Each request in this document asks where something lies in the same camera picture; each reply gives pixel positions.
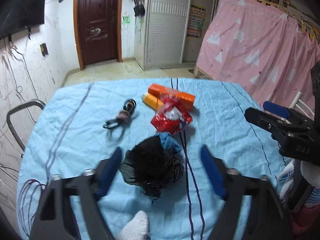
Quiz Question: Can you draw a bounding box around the pink patterned bed curtain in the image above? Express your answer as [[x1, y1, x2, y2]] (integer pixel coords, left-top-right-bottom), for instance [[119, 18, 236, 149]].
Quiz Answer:
[[196, 0, 319, 108]]

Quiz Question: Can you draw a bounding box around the white metal chair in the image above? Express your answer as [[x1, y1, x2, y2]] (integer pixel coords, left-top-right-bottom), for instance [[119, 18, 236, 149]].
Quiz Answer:
[[290, 91, 315, 120]]

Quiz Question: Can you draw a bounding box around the grey metal bed rail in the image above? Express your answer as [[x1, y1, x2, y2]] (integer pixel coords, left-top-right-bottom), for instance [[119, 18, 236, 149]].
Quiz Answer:
[[7, 99, 46, 157]]

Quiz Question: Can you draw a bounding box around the dark brown wooden door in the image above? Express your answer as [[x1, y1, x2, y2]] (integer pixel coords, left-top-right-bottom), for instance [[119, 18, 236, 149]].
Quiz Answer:
[[73, 0, 123, 70]]

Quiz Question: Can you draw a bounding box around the black garbage bag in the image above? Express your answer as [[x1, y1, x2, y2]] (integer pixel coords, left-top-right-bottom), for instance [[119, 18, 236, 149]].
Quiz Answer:
[[119, 133, 184, 199]]

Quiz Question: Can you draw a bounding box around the left white gloved hand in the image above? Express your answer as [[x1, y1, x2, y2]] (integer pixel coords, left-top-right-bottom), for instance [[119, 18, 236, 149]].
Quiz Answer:
[[117, 211, 150, 240]]

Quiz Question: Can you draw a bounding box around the black coiled cable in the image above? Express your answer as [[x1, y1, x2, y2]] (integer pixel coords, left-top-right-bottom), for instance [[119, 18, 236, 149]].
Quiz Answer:
[[102, 98, 138, 131]]

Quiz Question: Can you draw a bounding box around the right white gloved hand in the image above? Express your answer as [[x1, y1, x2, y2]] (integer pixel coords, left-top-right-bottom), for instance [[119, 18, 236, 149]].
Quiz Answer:
[[277, 159, 319, 213]]

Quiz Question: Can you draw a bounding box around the white louvered wardrobe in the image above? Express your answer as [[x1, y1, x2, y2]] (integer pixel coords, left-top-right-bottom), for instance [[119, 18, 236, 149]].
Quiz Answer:
[[135, 0, 219, 70]]

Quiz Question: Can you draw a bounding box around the orange cardboard box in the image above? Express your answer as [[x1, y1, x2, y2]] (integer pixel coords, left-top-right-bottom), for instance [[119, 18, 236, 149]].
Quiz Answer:
[[148, 83, 195, 111]]

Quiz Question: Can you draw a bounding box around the wall mounted black television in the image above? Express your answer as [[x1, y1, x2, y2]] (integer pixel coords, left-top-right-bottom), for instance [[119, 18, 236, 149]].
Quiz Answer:
[[1, 0, 45, 39]]

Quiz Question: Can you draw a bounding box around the red snack packet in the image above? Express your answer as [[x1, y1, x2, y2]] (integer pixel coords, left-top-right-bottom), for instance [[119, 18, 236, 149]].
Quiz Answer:
[[151, 95, 193, 135]]

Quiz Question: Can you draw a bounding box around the light blue bed sheet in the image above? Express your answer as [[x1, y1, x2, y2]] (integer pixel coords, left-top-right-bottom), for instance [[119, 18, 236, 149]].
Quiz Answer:
[[16, 79, 289, 239]]

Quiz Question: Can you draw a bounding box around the red fleece sleeve forearm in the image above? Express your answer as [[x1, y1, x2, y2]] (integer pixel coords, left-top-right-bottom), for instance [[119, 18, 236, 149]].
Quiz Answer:
[[290, 203, 319, 235]]

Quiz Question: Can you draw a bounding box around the blue fuzzy sock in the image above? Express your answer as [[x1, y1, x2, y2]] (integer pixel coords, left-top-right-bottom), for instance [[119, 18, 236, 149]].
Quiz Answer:
[[158, 132, 182, 154]]

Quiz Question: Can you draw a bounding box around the colourful wall poster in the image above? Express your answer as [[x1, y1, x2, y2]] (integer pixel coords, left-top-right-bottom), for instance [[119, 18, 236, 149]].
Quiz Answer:
[[187, 4, 206, 38]]

